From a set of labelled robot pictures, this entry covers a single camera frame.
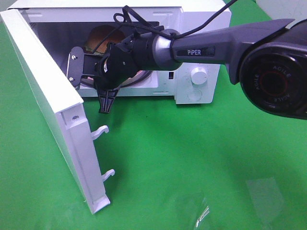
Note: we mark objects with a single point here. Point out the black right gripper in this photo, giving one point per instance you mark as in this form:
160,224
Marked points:
110,76

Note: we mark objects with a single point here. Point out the pink round plate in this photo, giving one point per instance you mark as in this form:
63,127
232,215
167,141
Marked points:
89,82

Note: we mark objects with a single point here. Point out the white microwave door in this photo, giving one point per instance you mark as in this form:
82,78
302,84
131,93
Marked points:
62,108

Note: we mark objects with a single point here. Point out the burger with lettuce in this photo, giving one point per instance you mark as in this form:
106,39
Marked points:
98,34

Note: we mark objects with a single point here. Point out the round white door-release button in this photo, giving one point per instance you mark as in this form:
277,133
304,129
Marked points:
195,95

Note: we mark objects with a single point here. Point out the white microwave knob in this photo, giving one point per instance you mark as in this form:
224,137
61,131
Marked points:
198,76

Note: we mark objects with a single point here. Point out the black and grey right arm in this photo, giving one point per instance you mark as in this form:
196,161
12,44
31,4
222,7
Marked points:
268,59

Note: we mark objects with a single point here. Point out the glass microwave turntable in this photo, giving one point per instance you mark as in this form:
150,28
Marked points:
138,80

